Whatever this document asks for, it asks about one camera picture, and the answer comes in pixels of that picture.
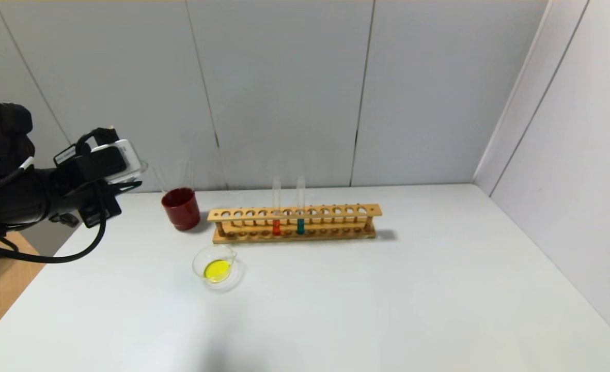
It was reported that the test tube with blue pigment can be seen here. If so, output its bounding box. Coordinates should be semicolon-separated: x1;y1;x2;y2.
295;176;306;236

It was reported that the test tube with yellow pigment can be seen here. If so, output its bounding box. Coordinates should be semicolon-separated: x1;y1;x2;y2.
152;164;174;193

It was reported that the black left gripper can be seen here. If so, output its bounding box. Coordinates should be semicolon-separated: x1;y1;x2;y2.
43;143;143;228

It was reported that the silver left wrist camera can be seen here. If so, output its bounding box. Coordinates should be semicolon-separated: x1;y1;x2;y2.
92;138;143;184

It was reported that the clear glass beaker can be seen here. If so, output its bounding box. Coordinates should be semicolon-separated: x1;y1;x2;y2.
192;244;245;292

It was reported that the wooden test tube rack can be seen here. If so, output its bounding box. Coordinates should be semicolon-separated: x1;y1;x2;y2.
207;204;383;244

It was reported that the dark red cup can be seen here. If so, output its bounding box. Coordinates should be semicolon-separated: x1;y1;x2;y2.
161;187;201;231

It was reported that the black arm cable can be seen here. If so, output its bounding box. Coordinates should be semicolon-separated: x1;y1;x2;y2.
0;207;108;264

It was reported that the test tube with red pigment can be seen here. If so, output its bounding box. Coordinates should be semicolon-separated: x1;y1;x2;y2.
272;177;282;237

